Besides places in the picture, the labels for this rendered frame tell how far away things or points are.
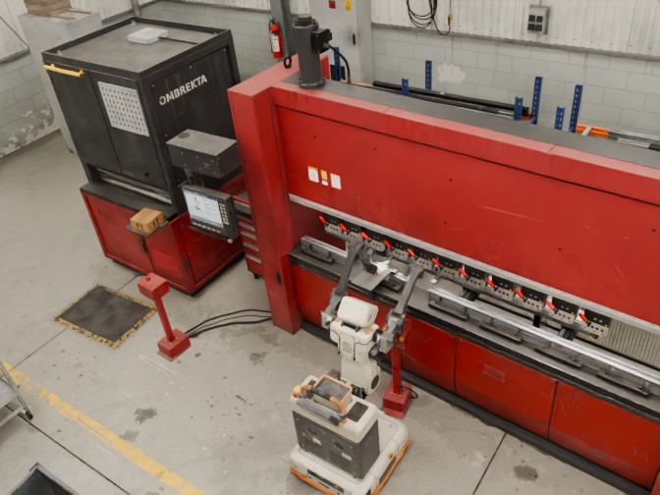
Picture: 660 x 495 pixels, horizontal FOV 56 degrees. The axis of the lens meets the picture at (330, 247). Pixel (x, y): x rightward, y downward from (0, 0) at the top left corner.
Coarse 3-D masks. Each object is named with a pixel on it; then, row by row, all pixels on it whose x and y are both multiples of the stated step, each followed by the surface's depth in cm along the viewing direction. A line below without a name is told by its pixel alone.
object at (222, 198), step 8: (184, 192) 482; (200, 192) 470; (208, 192) 468; (216, 192) 467; (224, 192) 471; (224, 200) 459; (232, 200) 470; (224, 208) 464; (232, 208) 472; (224, 216) 470; (232, 216) 470; (192, 224) 499; (200, 224) 493; (208, 224) 487; (224, 224) 476; (232, 224) 472; (216, 232) 487; (224, 232) 481; (232, 232) 476
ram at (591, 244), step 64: (320, 128) 434; (320, 192) 470; (384, 192) 428; (448, 192) 392; (512, 192) 362; (576, 192) 336; (448, 256) 421; (512, 256) 387; (576, 256) 358; (640, 256) 332
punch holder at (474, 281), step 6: (468, 270) 416; (474, 270) 412; (480, 270) 409; (474, 276) 415; (480, 276) 412; (486, 276) 413; (468, 282) 421; (474, 282) 418; (480, 282) 414; (486, 282) 418; (480, 288) 417
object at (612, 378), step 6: (600, 372) 388; (606, 378) 385; (612, 378) 383; (618, 378) 383; (624, 378) 382; (618, 384) 381; (624, 384) 379; (630, 384) 379; (636, 384) 378; (630, 390) 378; (636, 390) 375; (642, 390) 374; (648, 390) 374
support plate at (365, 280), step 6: (384, 270) 471; (360, 276) 468; (366, 276) 467; (372, 276) 467; (378, 276) 466; (384, 276) 466; (354, 282) 463; (360, 282) 462; (366, 282) 462; (372, 282) 461; (378, 282) 461; (366, 288) 457; (372, 288) 456
